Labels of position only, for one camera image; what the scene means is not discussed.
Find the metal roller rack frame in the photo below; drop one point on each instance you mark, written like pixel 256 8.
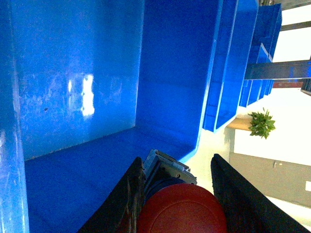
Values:
pixel 292 58

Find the blue empty middle bin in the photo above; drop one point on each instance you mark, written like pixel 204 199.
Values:
pixel 237 24

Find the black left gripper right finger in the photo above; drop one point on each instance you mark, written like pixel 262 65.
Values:
pixel 246 209

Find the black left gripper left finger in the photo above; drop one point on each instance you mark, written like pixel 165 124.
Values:
pixel 120 211

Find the blue source bin with buttons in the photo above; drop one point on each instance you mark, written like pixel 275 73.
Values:
pixel 265 36

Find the red mushroom push button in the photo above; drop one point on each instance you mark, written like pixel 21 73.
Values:
pixel 173 201

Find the blue target bin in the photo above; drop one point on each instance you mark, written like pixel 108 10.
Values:
pixel 87 86

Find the green potted plant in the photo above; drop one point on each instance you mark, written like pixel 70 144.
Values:
pixel 261 124

